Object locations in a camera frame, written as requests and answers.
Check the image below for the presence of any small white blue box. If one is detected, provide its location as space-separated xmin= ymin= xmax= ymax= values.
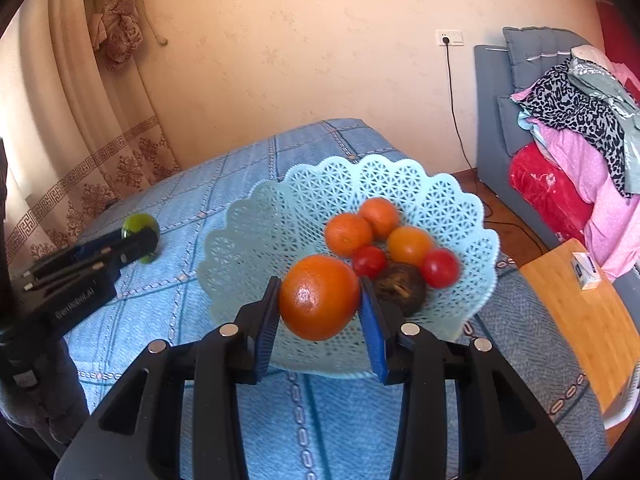
xmin=571 ymin=251 xmax=601 ymax=291

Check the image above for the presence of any white plastic object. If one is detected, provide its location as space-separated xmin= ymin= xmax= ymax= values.
xmin=602 ymin=360 xmax=640 ymax=432

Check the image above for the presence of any dark brown mangosteen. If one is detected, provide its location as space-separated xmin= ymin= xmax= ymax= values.
xmin=372 ymin=261 xmax=428 ymax=317

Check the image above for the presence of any black power cable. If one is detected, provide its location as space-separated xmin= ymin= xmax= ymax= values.
xmin=442 ymin=40 xmax=548 ymax=256

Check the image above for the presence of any red blanket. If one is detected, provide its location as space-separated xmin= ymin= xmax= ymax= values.
xmin=508 ymin=143 xmax=594 ymax=234

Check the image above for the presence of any curtain tassel cord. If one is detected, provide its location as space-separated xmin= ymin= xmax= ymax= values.
xmin=137 ymin=0 xmax=169 ymax=47

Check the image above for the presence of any pile of clothes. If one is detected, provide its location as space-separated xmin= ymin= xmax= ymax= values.
xmin=516 ymin=62 xmax=640 ymax=282

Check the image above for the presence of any grey sofa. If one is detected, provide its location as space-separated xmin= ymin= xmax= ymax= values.
xmin=473 ymin=26 xmax=640 ymax=311

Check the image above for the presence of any green floral cloth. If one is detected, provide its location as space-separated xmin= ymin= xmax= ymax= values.
xmin=567 ymin=56 xmax=640 ymax=190

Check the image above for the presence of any leopard print cloth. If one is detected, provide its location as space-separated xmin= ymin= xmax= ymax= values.
xmin=520 ymin=64 xmax=633 ymax=199

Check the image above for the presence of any grey sofa cushion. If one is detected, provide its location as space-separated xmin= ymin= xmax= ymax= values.
xmin=502 ymin=26 xmax=592 ymax=102

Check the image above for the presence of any red tomato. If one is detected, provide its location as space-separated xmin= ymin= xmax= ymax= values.
xmin=352 ymin=245 xmax=388 ymax=278
xmin=419 ymin=247 xmax=462 ymax=289

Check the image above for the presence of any beige patterned curtain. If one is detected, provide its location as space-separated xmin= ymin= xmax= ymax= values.
xmin=0 ymin=0 xmax=182 ymax=267

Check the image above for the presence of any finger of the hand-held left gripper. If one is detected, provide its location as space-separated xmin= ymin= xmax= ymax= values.
xmin=31 ymin=239 xmax=126 ymax=275
xmin=22 ymin=230 xmax=161 ymax=292

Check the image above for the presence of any green tomato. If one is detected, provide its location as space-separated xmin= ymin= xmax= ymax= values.
xmin=121 ymin=213 xmax=161 ymax=263

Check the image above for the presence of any wooden side table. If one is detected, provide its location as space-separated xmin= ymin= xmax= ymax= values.
xmin=520 ymin=238 xmax=640 ymax=450

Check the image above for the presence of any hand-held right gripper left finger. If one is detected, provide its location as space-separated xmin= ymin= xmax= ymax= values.
xmin=59 ymin=275 xmax=283 ymax=480

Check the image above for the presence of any large orange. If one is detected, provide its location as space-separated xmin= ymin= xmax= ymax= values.
xmin=386 ymin=226 xmax=435 ymax=266
xmin=278 ymin=254 xmax=362 ymax=342

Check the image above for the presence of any light blue lattice plastic basket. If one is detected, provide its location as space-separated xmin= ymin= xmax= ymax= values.
xmin=196 ymin=154 xmax=500 ymax=378

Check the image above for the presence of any small orange mandarin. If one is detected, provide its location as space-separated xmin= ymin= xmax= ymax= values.
xmin=324 ymin=213 xmax=375 ymax=257
xmin=359 ymin=197 xmax=401 ymax=240

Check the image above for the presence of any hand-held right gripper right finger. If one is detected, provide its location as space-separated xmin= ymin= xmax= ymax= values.
xmin=359 ymin=275 xmax=583 ymax=480

